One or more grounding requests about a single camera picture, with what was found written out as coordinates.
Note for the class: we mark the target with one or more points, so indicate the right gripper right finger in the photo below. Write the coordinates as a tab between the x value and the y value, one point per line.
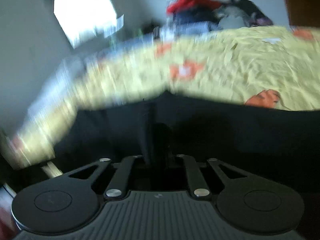
247	202

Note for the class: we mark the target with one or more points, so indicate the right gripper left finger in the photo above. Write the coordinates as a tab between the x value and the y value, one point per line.
60	204

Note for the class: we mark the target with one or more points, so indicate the black pants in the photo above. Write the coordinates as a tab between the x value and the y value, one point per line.
144	194

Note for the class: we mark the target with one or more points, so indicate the yellow floral bedspread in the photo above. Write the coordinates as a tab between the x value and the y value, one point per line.
271	66

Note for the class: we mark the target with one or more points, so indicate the pile of clothes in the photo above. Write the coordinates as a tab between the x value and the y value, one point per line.
197	17

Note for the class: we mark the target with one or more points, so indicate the brown wooden door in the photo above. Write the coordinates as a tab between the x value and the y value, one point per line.
303	13

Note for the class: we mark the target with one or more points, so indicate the window with grey frame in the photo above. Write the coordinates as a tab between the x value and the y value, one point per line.
83	20

